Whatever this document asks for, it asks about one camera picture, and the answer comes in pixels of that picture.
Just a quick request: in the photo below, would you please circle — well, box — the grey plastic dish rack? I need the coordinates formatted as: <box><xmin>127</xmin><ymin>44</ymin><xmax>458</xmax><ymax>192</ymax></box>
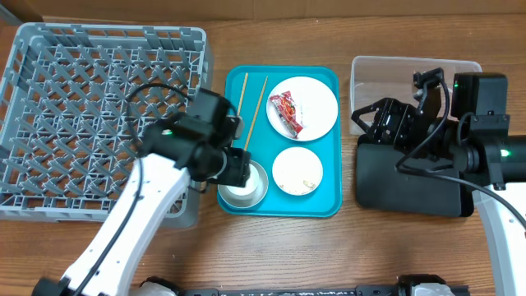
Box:
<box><xmin>1</xmin><ymin>23</ymin><xmax>213</xmax><ymax>222</ymax></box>

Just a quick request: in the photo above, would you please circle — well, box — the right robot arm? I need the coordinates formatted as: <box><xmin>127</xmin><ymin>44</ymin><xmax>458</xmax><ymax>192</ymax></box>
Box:
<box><xmin>352</xmin><ymin>68</ymin><xmax>525</xmax><ymax>295</ymax></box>

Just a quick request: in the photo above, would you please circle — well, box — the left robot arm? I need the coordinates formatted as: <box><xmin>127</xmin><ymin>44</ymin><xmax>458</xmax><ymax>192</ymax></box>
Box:
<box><xmin>32</xmin><ymin>89</ymin><xmax>250</xmax><ymax>295</ymax></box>

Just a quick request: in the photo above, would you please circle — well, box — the white paper cup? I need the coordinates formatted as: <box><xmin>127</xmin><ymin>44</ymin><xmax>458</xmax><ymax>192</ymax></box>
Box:
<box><xmin>226</xmin><ymin>164</ymin><xmax>260</xmax><ymax>200</ymax></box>

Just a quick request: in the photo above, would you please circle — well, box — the teal serving tray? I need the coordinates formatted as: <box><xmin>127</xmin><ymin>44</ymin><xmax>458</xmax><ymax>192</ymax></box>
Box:
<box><xmin>218</xmin><ymin>65</ymin><xmax>343</xmax><ymax>218</ymax></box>

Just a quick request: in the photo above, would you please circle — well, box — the wooden chopstick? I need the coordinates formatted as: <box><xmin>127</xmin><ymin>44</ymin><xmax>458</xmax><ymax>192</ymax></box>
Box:
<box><xmin>237</xmin><ymin>72</ymin><xmax>249</xmax><ymax>117</ymax></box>
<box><xmin>243</xmin><ymin>76</ymin><xmax>268</xmax><ymax>151</ymax></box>

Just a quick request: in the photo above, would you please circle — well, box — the large white plate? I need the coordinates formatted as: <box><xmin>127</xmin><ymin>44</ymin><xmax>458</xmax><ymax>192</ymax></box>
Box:
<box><xmin>265</xmin><ymin>76</ymin><xmax>339</xmax><ymax>141</ymax></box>

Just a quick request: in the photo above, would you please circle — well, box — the clear plastic bin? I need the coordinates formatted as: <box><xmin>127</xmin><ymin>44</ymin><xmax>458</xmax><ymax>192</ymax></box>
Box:
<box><xmin>349</xmin><ymin>56</ymin><xmax>482</xmax><ymax>113</ymax></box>

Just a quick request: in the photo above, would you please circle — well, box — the black waste tray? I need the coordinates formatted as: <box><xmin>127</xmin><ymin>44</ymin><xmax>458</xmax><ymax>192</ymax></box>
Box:
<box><xmin>356</xmin><ymin>135</ymin><xmax>474</xmax><ymax>217</ymax></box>

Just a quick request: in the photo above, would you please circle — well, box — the red snack wrapper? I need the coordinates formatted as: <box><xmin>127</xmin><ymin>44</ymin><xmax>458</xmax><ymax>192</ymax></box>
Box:
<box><xmin>270</xmin><ymin>91</ymin><xmax>303</xmax><ymax>138</ymax></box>

